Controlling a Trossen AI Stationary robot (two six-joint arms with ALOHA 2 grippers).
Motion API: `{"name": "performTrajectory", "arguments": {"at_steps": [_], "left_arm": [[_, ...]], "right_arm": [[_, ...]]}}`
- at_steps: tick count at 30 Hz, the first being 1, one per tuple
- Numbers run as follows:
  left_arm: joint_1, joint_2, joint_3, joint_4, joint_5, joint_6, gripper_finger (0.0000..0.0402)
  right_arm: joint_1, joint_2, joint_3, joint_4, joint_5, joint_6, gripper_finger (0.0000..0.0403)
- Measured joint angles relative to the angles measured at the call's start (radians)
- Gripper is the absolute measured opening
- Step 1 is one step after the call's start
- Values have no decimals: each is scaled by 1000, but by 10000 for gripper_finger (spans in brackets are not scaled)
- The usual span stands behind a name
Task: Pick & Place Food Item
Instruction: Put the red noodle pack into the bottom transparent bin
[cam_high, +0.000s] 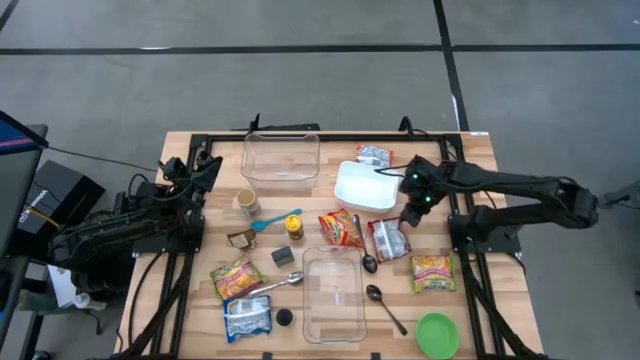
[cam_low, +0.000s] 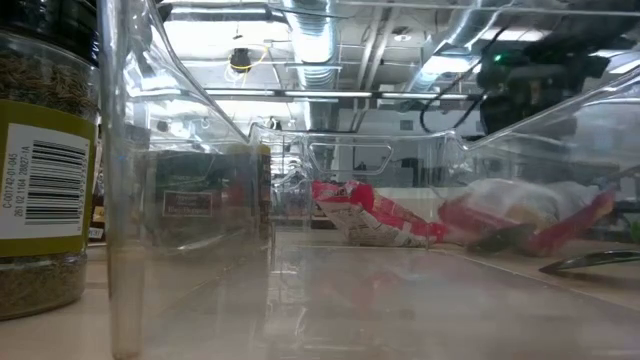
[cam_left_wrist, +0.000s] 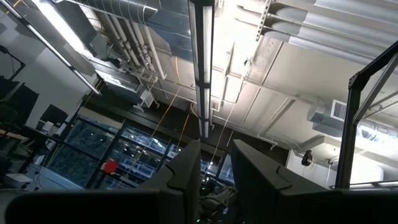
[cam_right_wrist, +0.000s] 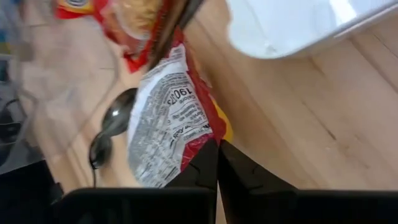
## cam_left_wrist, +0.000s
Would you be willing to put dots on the air duct with vent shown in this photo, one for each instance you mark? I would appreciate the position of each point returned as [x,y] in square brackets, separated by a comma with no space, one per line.
[329,115]

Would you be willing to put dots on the long ceiling light fixture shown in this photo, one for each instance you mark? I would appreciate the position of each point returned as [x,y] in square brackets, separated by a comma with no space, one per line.
[205,62]
[62,28]

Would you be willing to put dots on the small red box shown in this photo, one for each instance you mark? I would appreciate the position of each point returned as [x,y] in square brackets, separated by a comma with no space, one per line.
[109,165]

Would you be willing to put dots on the spiral metal air duct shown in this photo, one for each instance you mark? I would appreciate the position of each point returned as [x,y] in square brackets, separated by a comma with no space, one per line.
[124,9]

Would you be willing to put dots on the black round wall device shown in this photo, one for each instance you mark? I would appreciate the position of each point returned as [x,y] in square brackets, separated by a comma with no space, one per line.
[307,158]

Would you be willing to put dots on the white printer box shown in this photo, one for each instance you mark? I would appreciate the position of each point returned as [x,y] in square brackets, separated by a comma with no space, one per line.
[17,181]

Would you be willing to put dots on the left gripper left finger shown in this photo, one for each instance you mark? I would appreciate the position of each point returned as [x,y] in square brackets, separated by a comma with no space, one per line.
[124,205]

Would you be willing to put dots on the white ceiling pipe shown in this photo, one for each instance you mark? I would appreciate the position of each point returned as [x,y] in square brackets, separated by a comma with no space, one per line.
[154,53]

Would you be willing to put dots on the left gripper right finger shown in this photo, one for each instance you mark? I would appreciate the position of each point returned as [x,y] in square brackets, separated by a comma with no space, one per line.
[311,205]

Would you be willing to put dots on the large ribbed ceiling duct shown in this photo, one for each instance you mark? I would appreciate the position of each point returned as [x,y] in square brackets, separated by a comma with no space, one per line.
[342,28]

